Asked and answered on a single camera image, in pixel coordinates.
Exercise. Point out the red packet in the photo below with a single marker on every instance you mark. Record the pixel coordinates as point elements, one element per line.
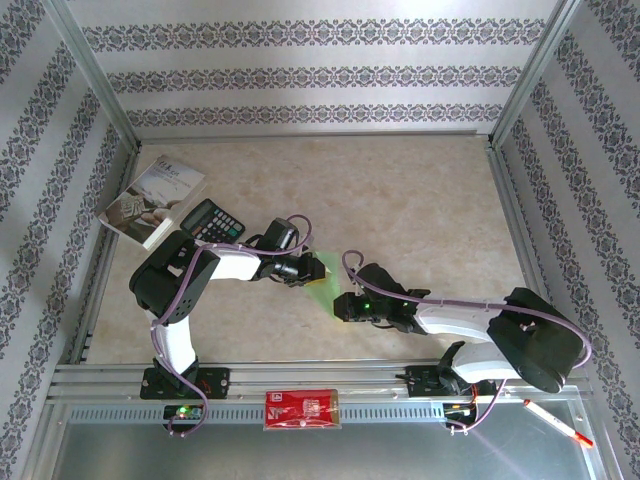
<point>302,409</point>

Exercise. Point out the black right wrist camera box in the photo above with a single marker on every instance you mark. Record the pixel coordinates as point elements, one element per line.
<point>380,280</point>

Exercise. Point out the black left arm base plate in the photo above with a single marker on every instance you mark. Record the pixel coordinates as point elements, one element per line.
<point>217,382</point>

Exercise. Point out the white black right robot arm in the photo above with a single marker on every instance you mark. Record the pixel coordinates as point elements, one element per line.
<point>535,340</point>

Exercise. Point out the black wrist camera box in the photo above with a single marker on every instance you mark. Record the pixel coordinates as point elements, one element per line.
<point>280,232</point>
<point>380,280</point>

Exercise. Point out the aluminium table edge rail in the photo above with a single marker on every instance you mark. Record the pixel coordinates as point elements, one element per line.
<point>310,136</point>
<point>516,220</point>
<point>103,270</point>

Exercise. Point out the metal shelf sheet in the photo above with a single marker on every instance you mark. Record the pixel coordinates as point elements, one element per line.
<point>350,455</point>

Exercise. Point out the aluminium corner post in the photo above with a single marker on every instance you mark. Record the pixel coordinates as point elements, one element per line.
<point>91,70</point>
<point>534,70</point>

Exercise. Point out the aluminium mounting rail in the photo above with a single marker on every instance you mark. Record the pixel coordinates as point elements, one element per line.
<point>310,372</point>

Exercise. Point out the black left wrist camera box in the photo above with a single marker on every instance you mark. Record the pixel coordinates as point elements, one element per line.
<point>280,232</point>

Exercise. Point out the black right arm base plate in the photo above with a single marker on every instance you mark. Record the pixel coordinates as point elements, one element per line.
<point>420,382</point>

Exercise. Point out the softcover book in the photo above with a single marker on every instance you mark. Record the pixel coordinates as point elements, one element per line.
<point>150,190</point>

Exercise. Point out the black calculator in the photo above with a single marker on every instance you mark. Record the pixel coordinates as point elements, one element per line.
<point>212,222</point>

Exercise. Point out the white red pen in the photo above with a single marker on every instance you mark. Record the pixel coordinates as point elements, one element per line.
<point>555,421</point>

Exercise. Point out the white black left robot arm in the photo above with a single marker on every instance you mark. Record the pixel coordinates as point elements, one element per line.
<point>170,280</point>

